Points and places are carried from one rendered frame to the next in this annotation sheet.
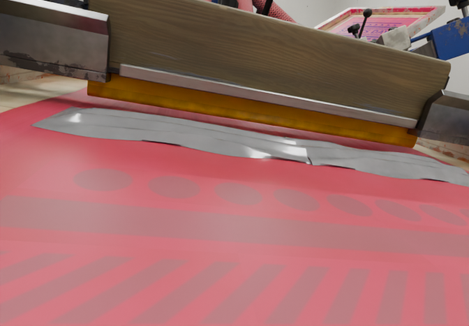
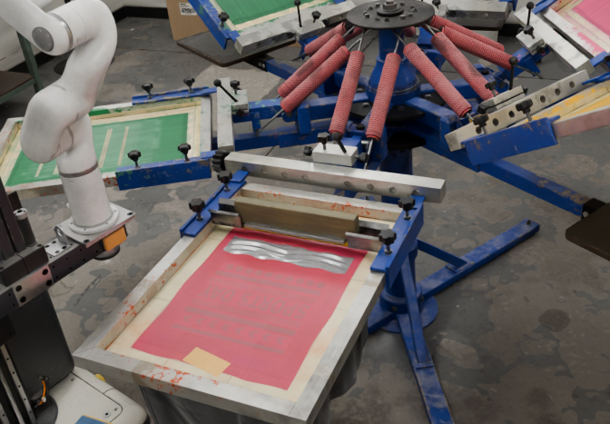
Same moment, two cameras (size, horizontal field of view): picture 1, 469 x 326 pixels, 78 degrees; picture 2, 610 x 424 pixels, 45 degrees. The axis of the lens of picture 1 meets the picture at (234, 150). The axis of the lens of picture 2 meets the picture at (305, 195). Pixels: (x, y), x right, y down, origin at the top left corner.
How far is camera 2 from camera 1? 185 cm
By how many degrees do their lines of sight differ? 40
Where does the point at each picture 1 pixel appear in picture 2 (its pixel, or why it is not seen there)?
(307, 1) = not seen: outside the picture
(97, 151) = (231, 259)
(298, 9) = not seen: outside the picture
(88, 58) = (236, 222)
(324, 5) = not seen: outside the picture
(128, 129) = (241, 250)
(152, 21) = (250, 211)
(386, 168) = (305, 263)
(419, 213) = (283, 278)
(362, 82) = (320, 226)
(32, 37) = (223, 218)
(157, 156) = (242, 260)
